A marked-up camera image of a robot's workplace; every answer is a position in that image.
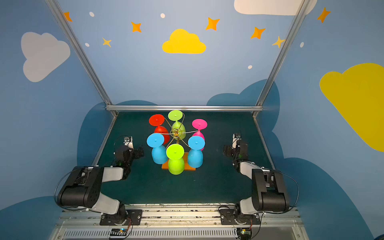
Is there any blue wine glass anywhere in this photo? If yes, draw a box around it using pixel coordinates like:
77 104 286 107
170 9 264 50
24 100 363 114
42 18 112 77
188 136 205 168
147 133 168 165

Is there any green wine glass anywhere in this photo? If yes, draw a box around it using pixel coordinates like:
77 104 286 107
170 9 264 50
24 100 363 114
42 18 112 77
166 144 185 175
168 110 186 140

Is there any left floor edge rail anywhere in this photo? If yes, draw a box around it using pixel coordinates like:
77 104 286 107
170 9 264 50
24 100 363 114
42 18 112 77
92 117 117 167

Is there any left circuit board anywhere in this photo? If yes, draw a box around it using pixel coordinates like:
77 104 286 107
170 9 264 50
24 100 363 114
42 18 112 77
109 228 128 240

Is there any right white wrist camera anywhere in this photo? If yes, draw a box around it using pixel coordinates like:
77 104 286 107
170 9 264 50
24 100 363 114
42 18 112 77
232 133 242 149

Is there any gold wire glass rack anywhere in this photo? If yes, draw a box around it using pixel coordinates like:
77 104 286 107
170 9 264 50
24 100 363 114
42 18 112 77
165 110 197 148

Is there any aluminium frame back bar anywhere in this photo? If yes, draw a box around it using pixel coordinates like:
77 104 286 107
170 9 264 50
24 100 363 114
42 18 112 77
106 105 263 112

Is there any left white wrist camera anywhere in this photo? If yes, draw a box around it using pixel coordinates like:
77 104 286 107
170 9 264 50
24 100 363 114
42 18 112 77
123 136 134 149

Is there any right circuit board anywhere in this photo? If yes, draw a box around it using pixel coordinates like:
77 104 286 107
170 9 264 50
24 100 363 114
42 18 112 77
236 228 252 240

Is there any aluminium frame right post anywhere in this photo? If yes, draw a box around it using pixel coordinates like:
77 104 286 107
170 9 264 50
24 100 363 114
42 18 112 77
253 0 311 120

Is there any pink wine glass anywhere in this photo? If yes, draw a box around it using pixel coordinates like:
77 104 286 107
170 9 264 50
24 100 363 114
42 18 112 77
192 119 208 140

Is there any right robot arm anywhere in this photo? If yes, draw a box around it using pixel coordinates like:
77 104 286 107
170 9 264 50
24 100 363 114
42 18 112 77
223 143 300 225

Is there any red wine glass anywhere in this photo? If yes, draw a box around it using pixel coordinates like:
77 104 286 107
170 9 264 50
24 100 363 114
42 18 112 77
149 114 171 146

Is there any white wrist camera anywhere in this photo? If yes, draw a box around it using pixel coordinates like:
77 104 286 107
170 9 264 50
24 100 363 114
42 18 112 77
232 133 242 149
123 136 134 149

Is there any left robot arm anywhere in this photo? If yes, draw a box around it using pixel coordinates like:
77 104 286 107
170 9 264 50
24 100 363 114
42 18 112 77
54 145 144 227

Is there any orange wooden rack base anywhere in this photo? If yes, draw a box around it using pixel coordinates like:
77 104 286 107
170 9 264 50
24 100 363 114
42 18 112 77
162 152 196 171

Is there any aluminium frame post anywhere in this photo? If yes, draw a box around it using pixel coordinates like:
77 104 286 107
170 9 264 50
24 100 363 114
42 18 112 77
253 0 311 120
46 0 113 106

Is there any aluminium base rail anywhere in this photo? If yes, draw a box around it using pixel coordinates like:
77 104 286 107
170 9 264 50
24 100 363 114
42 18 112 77
50 203 309 240

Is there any aluminium frame left post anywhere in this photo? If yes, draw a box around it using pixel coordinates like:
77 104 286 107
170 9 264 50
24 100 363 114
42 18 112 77
46 0 113 106

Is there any circuit board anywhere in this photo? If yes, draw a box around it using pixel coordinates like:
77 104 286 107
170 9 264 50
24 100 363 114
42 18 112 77
109 228 128 240
236 228 252 240

